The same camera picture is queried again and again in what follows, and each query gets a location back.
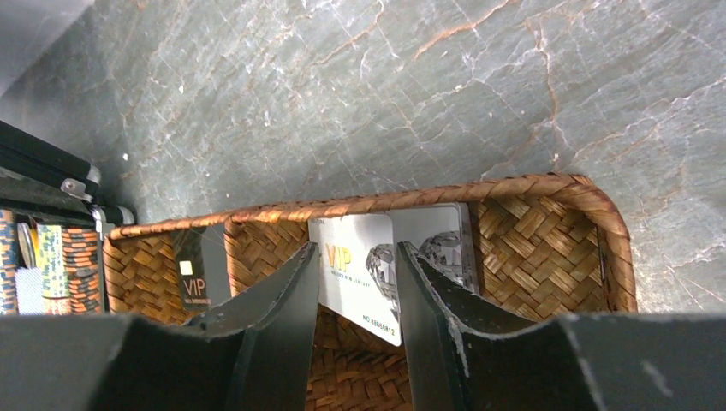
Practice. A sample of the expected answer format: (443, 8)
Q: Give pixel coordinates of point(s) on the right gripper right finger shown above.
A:
(464, 353)

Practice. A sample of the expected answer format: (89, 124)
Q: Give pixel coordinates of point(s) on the black poker chip case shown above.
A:
(43, 184)

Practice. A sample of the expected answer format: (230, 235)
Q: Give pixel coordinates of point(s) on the yellow blue loose chips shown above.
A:
(26, 245)

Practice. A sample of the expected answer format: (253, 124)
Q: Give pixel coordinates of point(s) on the black card deck box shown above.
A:
(201, 267)

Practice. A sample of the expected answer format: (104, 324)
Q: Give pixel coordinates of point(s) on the woven brown basket tray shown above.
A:
(544, 245)

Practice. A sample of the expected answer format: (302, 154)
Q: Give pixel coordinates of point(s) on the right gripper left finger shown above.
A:
(252, 352)

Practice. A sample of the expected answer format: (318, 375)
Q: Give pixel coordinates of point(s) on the white VIP card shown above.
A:
(358, 271)

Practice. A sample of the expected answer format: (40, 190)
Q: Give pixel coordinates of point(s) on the brown black chip stack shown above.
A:
(80, 258)

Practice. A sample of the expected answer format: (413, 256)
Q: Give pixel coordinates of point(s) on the white card in basket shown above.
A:
(442, 233)

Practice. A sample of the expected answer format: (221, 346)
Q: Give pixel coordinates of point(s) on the blue playing card deck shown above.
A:
(29, 287)

